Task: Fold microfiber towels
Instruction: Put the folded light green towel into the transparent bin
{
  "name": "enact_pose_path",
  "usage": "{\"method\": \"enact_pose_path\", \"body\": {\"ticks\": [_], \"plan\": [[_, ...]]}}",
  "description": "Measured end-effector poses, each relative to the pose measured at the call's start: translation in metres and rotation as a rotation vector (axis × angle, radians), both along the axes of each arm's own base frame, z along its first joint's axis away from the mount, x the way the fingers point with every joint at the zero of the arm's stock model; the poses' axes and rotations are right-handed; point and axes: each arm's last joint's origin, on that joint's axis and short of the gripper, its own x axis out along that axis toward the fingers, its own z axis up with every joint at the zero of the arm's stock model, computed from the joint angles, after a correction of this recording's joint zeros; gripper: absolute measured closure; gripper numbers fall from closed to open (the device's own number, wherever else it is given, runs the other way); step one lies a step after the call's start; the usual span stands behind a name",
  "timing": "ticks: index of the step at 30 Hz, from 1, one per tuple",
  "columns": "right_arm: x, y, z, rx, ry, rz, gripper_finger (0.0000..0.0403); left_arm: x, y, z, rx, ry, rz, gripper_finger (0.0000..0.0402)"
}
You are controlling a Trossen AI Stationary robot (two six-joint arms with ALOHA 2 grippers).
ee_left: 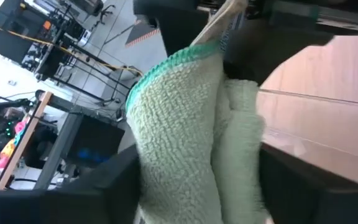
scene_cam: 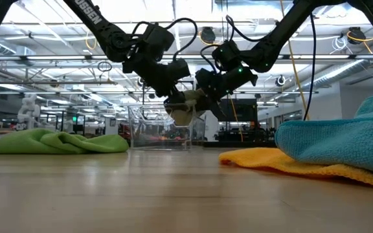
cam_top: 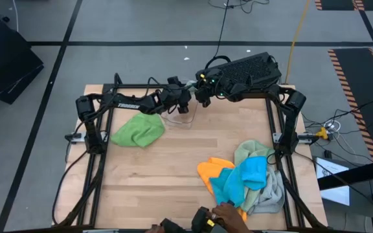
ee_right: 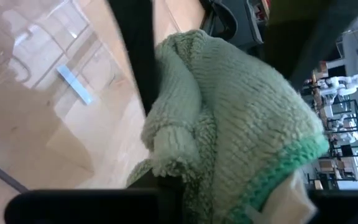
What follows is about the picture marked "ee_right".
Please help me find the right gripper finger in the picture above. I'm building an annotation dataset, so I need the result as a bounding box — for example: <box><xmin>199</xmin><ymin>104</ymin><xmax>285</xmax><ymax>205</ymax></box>
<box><xmin>127</xmin><ymin>170</ymin><xmax>185</xmax><ymax>191</ymax></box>

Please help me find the sage green microfiber towel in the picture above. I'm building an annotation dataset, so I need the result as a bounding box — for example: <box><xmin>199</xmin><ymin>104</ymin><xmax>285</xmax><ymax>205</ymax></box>
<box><xmin>126</xmin><ymin>29</ymin><xmax>331</xmax><ymax>224</ymax></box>

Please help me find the clear plastic bin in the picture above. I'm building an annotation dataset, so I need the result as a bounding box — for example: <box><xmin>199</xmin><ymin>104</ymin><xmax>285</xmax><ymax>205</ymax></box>
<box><xmin>0</xmin><ymin>0</ymin><xmax>149</xmax><ymax>191</ymax></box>

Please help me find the black aluminium table frame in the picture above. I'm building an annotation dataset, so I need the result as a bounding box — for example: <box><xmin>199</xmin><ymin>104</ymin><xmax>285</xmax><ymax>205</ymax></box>
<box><xmin>107</xmin><ymin>0</ymin><xmax>160</xmax><ymax>116</ymax></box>

